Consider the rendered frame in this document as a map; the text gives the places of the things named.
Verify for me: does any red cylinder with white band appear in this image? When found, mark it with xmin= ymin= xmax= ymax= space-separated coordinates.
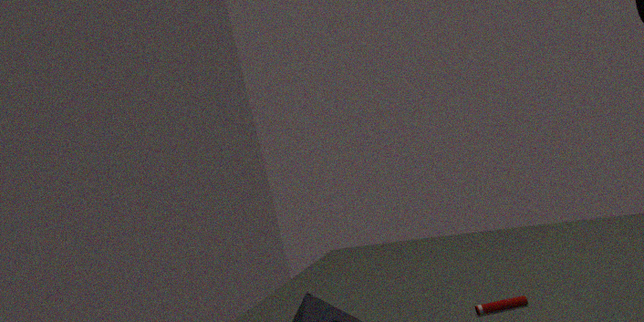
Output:
xmin=475 ymin=296 xmax=527 ymax=315

